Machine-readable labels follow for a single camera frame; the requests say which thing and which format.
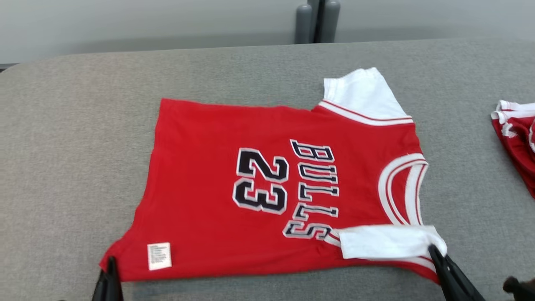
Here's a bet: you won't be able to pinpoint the grey partition frame post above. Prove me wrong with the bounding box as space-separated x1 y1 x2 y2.
295 0 341 44

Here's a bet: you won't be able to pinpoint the red shorts with white stripe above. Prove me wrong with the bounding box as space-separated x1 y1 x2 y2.
490 99 535 199

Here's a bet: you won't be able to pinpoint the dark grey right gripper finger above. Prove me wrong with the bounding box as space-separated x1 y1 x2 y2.
428 245 465 301
445 255 486 301

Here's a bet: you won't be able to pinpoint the red Bulls 23 jersey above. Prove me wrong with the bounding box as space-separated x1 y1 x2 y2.
99 67 448 285

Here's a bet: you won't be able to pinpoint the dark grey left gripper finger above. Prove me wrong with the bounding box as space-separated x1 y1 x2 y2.
112 256 124 301
92 256 113 301

